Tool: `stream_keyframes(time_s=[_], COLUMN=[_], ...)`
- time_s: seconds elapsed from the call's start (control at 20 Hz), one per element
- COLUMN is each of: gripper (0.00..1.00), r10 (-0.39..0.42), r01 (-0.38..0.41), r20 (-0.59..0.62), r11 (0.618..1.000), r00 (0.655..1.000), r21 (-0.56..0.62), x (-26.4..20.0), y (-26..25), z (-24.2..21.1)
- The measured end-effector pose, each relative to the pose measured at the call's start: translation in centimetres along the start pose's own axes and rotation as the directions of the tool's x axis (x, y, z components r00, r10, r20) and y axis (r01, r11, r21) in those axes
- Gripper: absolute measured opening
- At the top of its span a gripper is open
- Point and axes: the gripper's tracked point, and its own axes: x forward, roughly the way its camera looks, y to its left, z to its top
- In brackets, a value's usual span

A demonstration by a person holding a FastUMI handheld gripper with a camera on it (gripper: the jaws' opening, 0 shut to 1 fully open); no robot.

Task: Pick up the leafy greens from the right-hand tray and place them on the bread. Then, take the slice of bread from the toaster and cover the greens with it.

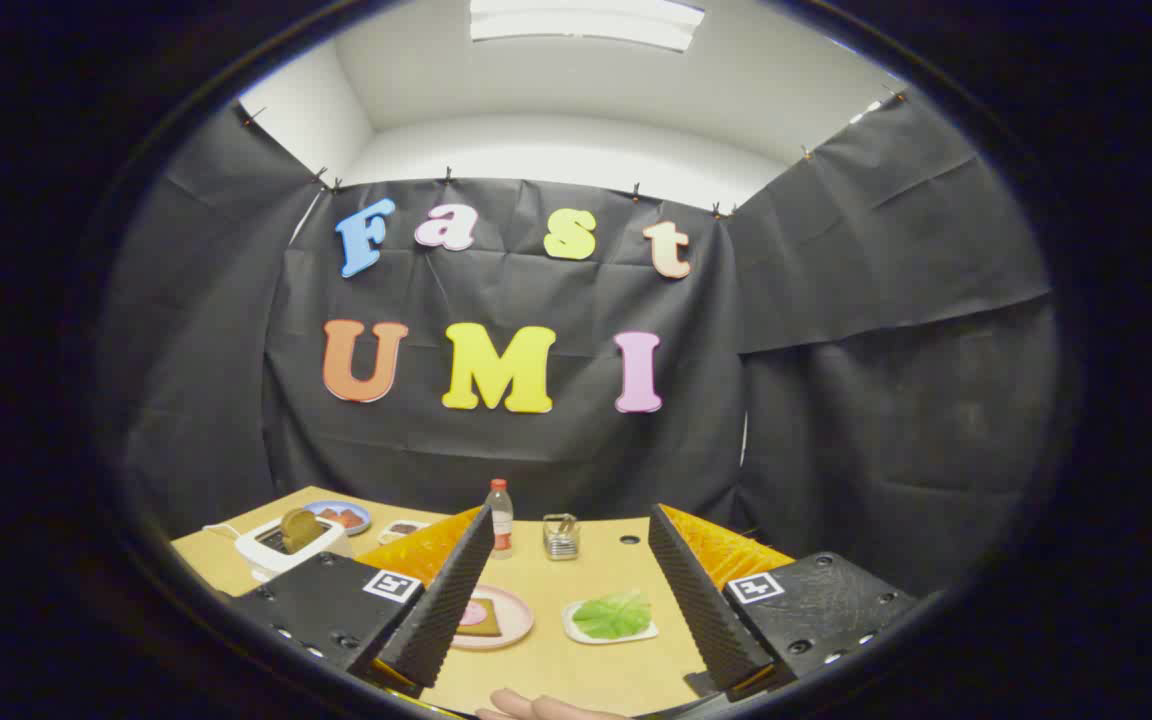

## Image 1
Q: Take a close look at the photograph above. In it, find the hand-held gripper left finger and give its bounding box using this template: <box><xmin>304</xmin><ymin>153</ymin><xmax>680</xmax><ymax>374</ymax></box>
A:
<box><xmin>226</xmin><ymin>505</ymin><xmax>497</xmax><ymax>701</ymax></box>

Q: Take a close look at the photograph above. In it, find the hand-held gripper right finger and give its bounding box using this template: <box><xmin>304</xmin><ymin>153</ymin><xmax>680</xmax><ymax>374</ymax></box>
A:
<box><xmin>646</xmin><ymin>503</ymin><xmax>922</xmax><ymax>701</ymax></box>

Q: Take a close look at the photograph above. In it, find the green lettuce leaf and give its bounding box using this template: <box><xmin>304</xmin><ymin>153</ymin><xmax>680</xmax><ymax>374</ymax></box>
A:
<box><xmin>572</xmin><ymin>589</ymin><xmax>653</xmax><ymax>641</ymax></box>

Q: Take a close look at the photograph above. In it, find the brown toast slice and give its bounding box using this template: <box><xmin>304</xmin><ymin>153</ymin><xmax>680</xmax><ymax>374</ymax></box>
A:
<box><xmin>280</xmin><ymin>507</ymin><xmax>327</xmax><ymax>554</ymax></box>

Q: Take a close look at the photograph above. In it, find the brown bread slice with ham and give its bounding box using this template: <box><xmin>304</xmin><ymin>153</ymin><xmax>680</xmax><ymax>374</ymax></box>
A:
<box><xmin>454</xmin><ymin>598</ymin><xmax>502</xmax><ymax>638</ymax></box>

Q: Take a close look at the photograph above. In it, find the pink plate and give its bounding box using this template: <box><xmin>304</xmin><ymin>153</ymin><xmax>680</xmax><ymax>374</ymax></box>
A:
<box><xmin>451</xmin><ymin>584</ymin><xmax>535</xmax><ymax>651</ymax></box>

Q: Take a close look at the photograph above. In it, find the clear water bottle red cap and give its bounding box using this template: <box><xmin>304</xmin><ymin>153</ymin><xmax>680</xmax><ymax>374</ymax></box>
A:
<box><xmin>487</xmin><ymin>478</ymin><xmax>516</xmax><ymax>559</ymax></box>

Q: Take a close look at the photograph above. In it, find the blue plate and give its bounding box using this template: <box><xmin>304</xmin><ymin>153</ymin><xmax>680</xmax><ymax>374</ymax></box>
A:
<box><xmin>304</xmin><ymin>500</ymin><xmax>373</xmax><ymax>537</ymax></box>

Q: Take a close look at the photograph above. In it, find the white square plate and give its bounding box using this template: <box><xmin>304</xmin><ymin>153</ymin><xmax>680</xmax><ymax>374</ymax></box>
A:
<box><xmin>562</xmin><ymin>598</ymin><xmax>660</xmax><ymax>646</ymax></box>

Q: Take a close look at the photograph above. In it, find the black backdrop cloth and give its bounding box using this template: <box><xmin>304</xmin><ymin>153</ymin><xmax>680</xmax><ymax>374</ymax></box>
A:
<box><xmin>96</xmin><ymin>90</ymin><xmax>1062</xmax><ymax>601</ymax></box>

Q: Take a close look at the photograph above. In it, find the white toaster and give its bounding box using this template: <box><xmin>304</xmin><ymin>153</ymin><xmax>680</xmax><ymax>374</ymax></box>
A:
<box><xmin>234</xmin><ymin>515</ymin><xmax>355</xmax><ymax>583</ymax></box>

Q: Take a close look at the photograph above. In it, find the ceiling light panel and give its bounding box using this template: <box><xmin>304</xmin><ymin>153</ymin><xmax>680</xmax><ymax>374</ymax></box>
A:
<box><xmin>469</xmin><ymin>0</ymin><xmax>707</xmax><ymax>53</ymax></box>

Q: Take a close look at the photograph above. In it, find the metal wire utensil holder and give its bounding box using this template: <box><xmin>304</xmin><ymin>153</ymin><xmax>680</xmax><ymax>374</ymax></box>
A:
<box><xmin>542</xmin><ymin>513</ymin><xmax>581</xmax><ymax>561</ymax></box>

